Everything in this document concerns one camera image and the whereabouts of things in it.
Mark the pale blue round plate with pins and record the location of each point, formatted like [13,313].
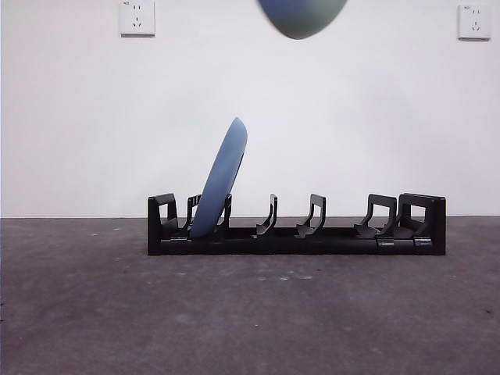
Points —
[222,176]

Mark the pale green round plate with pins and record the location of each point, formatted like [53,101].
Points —
[301,17]

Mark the black plastic plate rack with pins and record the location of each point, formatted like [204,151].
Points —
[312,244]

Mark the white wall socket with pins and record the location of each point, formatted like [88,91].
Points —
[137,18]
[474,22]

